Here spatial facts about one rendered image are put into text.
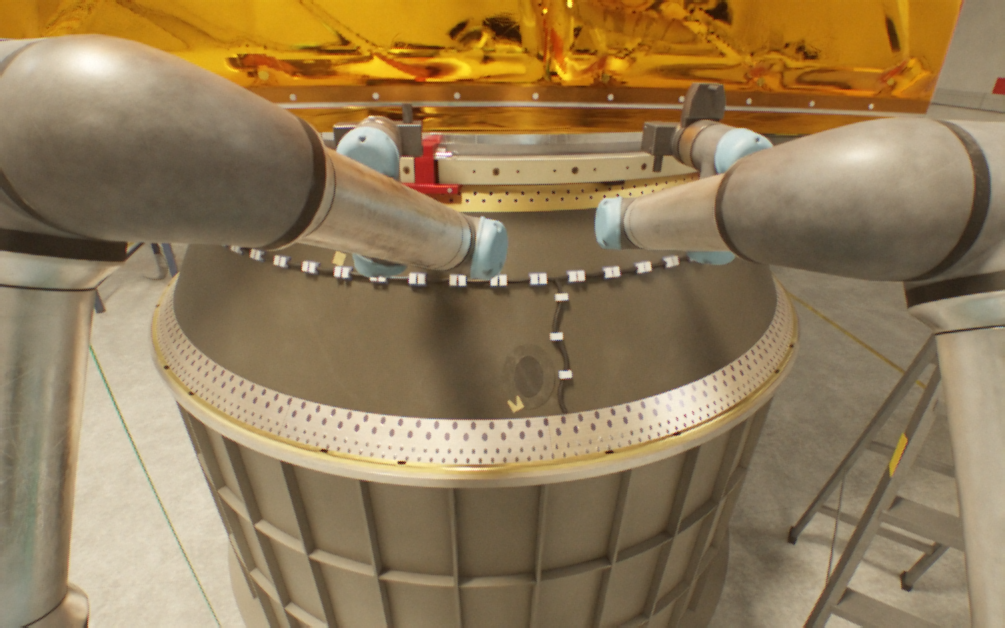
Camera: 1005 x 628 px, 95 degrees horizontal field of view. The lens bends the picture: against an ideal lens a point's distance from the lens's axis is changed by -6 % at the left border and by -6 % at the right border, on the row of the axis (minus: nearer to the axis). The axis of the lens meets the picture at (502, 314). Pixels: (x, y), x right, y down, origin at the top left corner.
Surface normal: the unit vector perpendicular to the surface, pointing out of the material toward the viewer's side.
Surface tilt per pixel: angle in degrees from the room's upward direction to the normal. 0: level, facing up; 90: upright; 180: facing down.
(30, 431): 87
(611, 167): 90
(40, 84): 52
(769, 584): 0
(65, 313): 94
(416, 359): 62
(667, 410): 43
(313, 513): 90
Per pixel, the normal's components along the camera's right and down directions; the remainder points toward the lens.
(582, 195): 0.27, -0.02
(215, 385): -0.36, -0.38
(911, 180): -0.37, 0.00
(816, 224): -0.74, 0.42
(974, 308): -0.62, 0.66
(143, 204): 0.27, 0.69
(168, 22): 0.03, 0.61
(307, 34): 0.18, 0.46
